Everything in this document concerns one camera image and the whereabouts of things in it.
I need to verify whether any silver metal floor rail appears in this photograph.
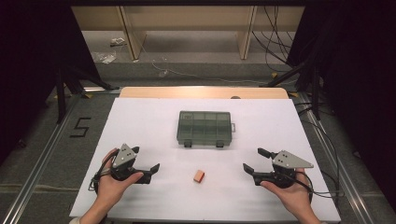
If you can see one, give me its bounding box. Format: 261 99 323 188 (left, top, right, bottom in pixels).
298 92 376 224
0 92 82 224

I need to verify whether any hanging black cable bundle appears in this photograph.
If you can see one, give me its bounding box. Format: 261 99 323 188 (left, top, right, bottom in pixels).
251 6 296 65

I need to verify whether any black metal stand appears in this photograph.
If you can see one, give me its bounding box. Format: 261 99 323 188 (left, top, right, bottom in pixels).
261 61 322 121
55 64 120 125

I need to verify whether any thin black floor cable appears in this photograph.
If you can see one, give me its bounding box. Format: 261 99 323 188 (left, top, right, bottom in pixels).
298 102 343 207

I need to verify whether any white table sheet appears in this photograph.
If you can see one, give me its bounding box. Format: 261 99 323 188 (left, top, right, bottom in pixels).
68 97 342 223

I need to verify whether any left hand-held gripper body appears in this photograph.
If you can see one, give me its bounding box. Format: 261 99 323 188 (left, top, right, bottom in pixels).
110 143 143 182

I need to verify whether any translucent grey compartment box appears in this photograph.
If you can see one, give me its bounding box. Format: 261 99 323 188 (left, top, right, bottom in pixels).
176 110 237 148

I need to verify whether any small orange eraser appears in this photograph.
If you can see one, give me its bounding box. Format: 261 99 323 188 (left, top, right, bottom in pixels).
192 169 205 184

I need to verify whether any crumpled white litter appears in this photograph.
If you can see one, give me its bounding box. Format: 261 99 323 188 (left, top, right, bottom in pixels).
109 36 126 48

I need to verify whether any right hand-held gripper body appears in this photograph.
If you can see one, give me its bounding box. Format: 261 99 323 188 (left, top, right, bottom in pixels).
268 149 315 189

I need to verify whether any black curtain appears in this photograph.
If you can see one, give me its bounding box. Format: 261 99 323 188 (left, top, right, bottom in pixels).
286 0 396 213
0 0 101 164

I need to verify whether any person's right hand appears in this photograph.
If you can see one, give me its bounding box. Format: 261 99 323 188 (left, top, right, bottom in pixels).
260 167 313 217

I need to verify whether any clear plastic litter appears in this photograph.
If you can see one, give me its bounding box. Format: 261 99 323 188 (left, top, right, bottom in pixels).
92 50 118 65

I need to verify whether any person's left hand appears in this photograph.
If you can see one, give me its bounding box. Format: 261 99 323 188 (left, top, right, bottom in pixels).
96 147 145 207

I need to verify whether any light wooden shelf unit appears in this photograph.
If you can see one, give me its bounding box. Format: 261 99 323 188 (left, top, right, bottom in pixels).
71 6 305 61

